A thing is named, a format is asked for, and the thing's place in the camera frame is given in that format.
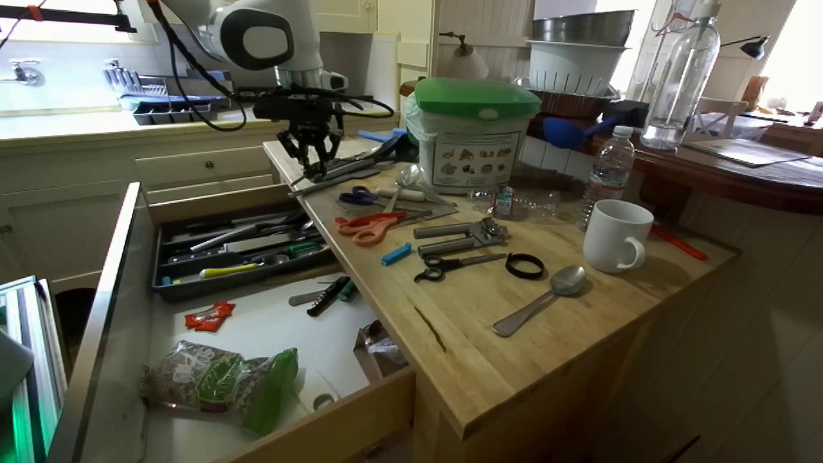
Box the green plastic bag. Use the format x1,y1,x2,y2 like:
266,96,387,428
143,339,298,437

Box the blue handled scissors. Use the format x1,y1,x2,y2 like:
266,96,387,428
337,185,451,212

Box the green lidded plastic container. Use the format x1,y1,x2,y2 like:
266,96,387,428
401,77,541,194

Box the white ceramic mug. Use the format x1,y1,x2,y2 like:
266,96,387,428
585,199,654,274

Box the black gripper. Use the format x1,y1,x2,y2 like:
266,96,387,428
252,89,342,179

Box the red plastic piece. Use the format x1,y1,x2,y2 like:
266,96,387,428
185,301,235,332

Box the yellow handled metal scoop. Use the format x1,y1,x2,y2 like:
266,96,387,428
170,263,264,287

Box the red pen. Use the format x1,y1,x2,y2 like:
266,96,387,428
651,225,711,263

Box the metal can opener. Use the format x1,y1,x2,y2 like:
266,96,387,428
414,220,509,257

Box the small black scissors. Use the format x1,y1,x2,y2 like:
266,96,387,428
414,256,494,284

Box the metal spoon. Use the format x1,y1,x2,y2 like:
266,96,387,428
494,265,586,338

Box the orange handled scissors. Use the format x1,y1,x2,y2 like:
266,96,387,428
334,212,440,247

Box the brown cardboard box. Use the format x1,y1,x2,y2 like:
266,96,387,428
354,323,406,383

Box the black rubber ring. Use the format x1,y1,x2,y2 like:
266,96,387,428
501,253,548,284

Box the blue plastic clip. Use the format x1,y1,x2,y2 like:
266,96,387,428
381,243,414,265

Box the tall glass bottle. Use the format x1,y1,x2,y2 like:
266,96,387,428
640,0,721,152

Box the white colander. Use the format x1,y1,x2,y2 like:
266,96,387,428
528,42,624,96

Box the dark cutlery tray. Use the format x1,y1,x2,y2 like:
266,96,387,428
153,203,334,301

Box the open wooden drawer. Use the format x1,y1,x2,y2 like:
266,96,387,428
49,185,414,463

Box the clear water bottle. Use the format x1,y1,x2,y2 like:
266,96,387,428
581,126,635,225

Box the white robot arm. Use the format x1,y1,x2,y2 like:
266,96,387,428
147,0,347,180

